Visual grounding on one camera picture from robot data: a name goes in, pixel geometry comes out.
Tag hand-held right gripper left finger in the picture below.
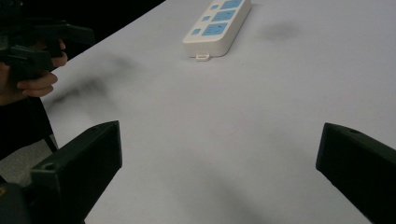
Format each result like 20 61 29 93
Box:
29 119 123 224

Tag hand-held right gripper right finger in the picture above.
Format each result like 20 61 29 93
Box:
315 122 396 224

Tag white power strip blue sockets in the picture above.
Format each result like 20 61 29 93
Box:
182 0 252 63

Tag black table leg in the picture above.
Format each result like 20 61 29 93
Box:
43 134 59 154

